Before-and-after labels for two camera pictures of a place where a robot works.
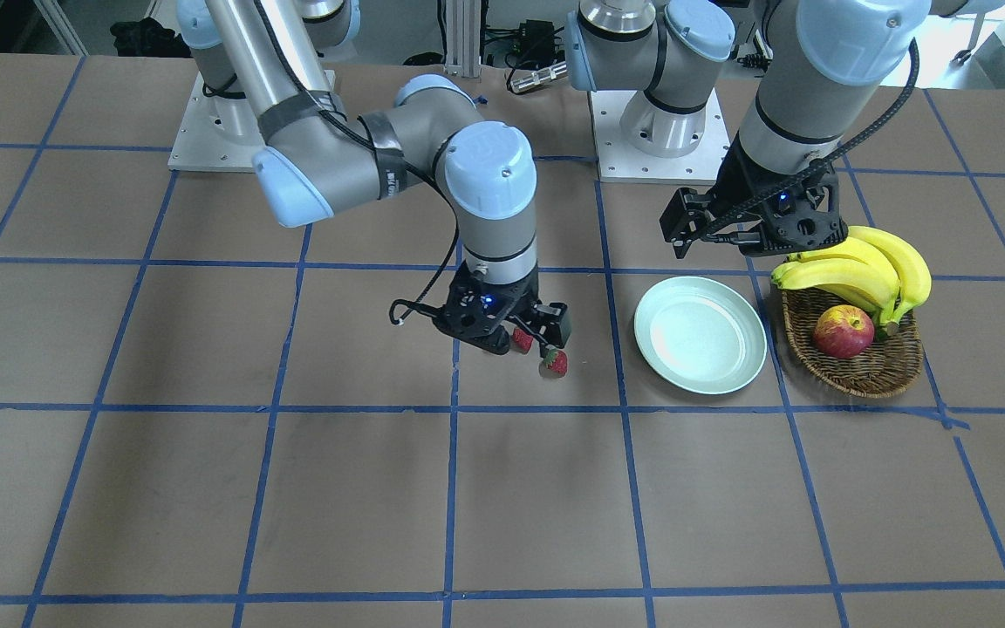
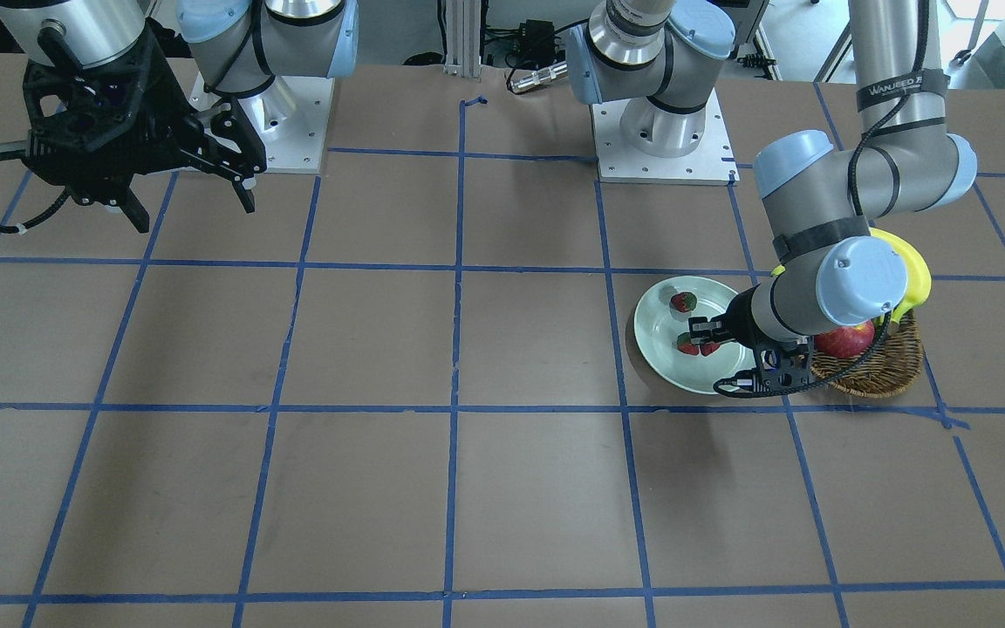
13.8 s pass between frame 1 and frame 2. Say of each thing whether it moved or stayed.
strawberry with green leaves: moved
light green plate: stayed
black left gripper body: moved
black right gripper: moved
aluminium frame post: stayed
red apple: stayed
